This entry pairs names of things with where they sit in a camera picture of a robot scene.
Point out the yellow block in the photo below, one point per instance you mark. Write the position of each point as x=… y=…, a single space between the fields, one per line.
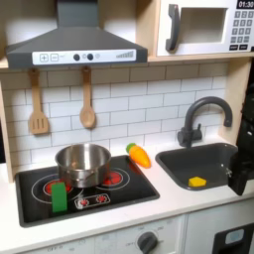
x=197 y=182

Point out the green block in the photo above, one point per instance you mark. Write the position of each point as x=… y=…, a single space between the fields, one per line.
x=59 y=198

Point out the dark grey sink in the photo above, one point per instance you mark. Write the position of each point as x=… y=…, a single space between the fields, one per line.
x=185 y=162

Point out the dark grey tap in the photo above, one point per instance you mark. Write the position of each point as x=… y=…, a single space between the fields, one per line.
x=188 y=132

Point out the black cabinet door panel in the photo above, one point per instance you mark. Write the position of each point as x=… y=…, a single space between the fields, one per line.
x=220 y=246

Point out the light wooden side panel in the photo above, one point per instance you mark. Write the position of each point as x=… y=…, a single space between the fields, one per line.
x=6 y=149
x=236 y=79

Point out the orange toy carrot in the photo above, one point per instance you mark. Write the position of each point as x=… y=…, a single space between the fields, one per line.
x=140 y=158

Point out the black toy stove top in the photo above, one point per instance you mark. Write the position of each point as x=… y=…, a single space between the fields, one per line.
x=132 y=191

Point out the dark grey oven knob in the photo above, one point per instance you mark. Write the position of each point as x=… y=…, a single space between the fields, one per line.
x=147 y=243

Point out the light wooden shelf board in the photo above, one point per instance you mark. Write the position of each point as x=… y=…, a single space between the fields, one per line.
x=198 y=58

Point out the white toy microwave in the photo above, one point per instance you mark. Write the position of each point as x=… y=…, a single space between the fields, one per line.
x=205 y=46

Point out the white oven control panel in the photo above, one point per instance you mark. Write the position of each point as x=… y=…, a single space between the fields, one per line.
x=109 y=241

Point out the steel pot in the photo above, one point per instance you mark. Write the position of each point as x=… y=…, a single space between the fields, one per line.
x=82 y=172

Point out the wooden spoon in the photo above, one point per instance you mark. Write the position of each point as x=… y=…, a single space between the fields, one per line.
x=87 y=117

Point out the wooden slotted spatula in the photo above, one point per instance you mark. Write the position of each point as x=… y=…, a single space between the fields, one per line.
x=38 y=124

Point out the grey extractor hood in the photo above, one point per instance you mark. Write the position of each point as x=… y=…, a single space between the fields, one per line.
x=76 y=39

